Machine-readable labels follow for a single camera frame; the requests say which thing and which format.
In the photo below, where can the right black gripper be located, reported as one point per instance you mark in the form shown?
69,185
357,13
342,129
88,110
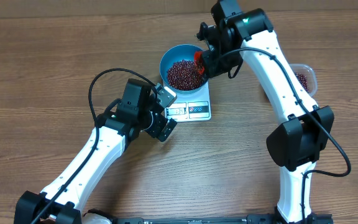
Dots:
212,60

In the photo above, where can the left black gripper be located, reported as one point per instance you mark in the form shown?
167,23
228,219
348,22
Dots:
155,131

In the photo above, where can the red scoop with blue handle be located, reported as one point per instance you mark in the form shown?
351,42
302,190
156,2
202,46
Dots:
197,55

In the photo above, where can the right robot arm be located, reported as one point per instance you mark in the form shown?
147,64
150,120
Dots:
248,37

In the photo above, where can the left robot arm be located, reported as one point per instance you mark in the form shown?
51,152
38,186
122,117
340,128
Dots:
63,201

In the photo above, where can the red beans in scoop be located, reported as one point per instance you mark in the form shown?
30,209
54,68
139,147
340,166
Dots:
199,65

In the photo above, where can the white kitchen scale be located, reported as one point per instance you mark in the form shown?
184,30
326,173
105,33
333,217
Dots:
193,105

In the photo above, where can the red beans in bowl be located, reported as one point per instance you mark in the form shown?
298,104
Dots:
184,76

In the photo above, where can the blue bowl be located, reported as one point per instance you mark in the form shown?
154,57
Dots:
176,54

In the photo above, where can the red beans in container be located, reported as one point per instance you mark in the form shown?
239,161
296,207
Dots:
303,81

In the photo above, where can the clear plastic container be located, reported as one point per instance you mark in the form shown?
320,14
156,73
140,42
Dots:
306,76

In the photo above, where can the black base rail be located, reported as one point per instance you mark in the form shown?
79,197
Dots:
194,220

